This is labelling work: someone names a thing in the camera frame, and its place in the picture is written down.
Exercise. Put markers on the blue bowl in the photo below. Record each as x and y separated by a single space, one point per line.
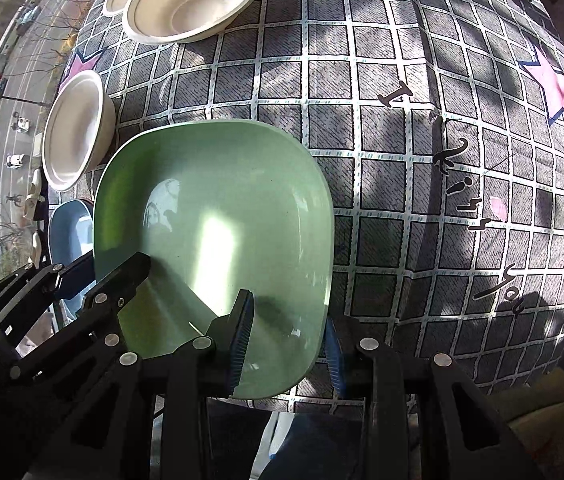
68 234

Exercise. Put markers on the grey checkered tablecloth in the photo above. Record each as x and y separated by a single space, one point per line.
412 210

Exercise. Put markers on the large white bowl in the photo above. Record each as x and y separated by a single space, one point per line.
196 5

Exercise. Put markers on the person's jeans leg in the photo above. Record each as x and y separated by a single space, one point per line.
307 446

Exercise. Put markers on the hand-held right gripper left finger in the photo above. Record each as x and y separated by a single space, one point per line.
241 345

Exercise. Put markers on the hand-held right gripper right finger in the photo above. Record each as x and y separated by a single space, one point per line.
334 362

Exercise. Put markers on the yellow-green cushion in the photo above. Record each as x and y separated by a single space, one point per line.
557 410

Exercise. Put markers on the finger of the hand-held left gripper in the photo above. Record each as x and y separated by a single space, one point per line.
126 280
74 277

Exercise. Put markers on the green square plate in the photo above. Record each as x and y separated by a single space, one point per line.
221 200

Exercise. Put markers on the small white bowl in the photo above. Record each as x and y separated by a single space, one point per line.
74 130

